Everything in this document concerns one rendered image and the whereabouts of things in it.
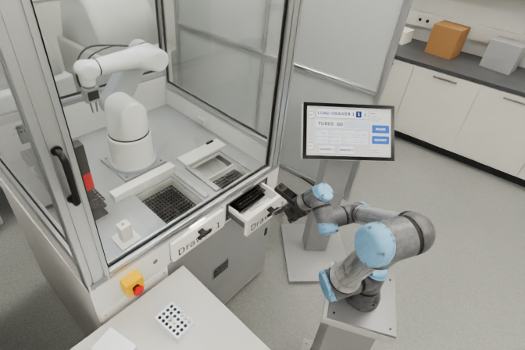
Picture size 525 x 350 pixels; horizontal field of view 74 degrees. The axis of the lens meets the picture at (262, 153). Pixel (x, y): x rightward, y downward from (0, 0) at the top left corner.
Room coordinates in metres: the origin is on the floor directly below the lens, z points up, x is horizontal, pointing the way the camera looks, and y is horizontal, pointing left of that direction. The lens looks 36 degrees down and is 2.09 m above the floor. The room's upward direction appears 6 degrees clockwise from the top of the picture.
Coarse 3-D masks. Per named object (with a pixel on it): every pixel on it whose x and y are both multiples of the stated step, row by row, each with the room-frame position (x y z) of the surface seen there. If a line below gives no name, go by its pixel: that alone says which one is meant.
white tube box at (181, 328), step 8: (168, 304) 0.72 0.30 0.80; (160, 312) 0.68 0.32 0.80; (168, 312) 0.68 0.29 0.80; (176, 312) 0.69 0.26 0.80; (184, 312) 0.69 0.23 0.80; (160, 320) 0.65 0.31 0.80; (168, 320) 0.65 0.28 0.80; (176, 320) 0.66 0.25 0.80; (184, 320) 0.66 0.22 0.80; (192, 320) 0.66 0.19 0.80; (168, 328) 0.63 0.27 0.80; (176, 328) 0.63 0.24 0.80; (184, 328) 0.63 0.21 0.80; (192, 328) 0.65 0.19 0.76; (176, 336) 0.60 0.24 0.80; (184, 336) 0.62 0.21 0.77
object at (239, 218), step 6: (258, 186) 1.37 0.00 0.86; (264, 186) 1.34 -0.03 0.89; (264, 192) 1.34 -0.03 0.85; (270, 192) 1.31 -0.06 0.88; (276, 192) 1.30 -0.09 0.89; (270, 198) 1.31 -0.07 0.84; (252, 204) 1.26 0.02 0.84; (264, 204) 1.27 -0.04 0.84; (228, 210) 1.16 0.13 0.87; (234, 210) 1.15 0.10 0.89; (246, 210) 1.21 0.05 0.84; (234, 216) 1.13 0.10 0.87; (240, 216) 1.11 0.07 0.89; (246, 216) 1.17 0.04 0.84; (240, 222) 1.11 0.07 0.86
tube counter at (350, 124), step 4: (336, 120) 1.67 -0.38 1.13; (340, 120) 1.68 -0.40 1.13; (344, 120) 1.68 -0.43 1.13; (348, 120) 1.68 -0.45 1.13; (352, 120) 1.69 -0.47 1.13; (336, 124) 1.66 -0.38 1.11; (340, 124) 1.66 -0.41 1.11; (344, 124) 1.67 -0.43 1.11; (348, 124) 1.67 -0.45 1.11; (352, 124) 1.67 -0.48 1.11; (356, 124) 1.68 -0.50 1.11; (360, 124) 1.68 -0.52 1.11; (364, 124) 1.68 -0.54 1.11; (368, 124) 1.69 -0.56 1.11; (348, 128) 1.66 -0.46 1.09; (352, 128) 1.66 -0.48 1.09; (356, 128) 1.66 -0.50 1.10; (360, 128) 1.67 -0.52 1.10; (364, 128) 1.67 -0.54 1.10; (368, 128) 1.67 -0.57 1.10
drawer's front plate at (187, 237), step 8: (216, 216) 1.08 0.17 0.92; (200, 224) 1.01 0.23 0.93; (208, 224) 1.04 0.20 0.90; (216, 224) 1.08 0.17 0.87; (192, 232) 0.97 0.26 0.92; (176, 240) 0.92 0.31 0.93; (184, 240) 0.94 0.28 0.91; (192, 240) 0.97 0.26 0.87; (200, 240) 1.00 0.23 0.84; (176, 248) 0.90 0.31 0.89; (184, 248) 0.93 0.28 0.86; (176, 256) 0.90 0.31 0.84
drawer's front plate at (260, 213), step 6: (276, 198) 1.22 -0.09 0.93; (282, 198) 1.26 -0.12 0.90; (270, 204) 1.18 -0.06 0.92; (276, 204) 1.22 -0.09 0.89; (258, 210) 1.13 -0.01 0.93; (264, 210) 1.15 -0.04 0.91; (252, 216) 1.09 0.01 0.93; (258, 216) 1.12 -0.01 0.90; (264, 216) 1.15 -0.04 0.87; (270, 216) 1.19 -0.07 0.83; (246, 222) 1.06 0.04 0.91; (252, 222) 1.09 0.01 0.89; (264, 222) 1.16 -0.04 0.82; (246, 228) 1.06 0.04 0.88; (252, 228) 1.09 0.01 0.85; (246, 234) 1.06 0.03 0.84
